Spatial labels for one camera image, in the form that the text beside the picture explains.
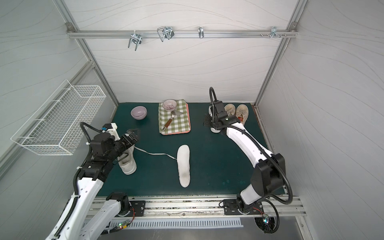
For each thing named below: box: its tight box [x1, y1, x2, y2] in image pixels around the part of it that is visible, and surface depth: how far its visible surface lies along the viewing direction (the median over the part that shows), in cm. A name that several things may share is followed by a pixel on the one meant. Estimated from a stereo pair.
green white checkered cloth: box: [158, 99, 191, 134], surface depth 113 cm
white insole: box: [176, 144, 191, 188], surface depth 89 cm
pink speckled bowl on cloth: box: [162, 99, 177, 112], surface depth 117 cm
